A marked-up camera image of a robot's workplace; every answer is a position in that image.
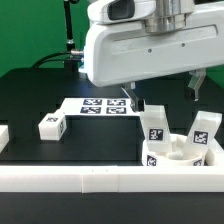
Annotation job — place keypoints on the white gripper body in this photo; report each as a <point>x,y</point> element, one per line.
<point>125,52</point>

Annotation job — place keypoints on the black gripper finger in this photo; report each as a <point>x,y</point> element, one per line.
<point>137,103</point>
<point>197,78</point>

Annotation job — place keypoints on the white round stool seat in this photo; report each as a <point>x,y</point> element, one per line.
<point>176,158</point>

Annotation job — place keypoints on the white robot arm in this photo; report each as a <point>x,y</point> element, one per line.
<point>159,16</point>

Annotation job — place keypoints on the white tag sheet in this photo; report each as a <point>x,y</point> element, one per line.
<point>97,107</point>

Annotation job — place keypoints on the white right fence rail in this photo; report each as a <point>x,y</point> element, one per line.
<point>215,155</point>

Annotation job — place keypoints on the white fence rail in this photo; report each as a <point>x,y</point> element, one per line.
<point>4,137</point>
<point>115,179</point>
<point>215,155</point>

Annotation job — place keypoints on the white left fence rail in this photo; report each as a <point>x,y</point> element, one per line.
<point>4,137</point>

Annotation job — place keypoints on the white front fence rail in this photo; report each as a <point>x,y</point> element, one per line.
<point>115,179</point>

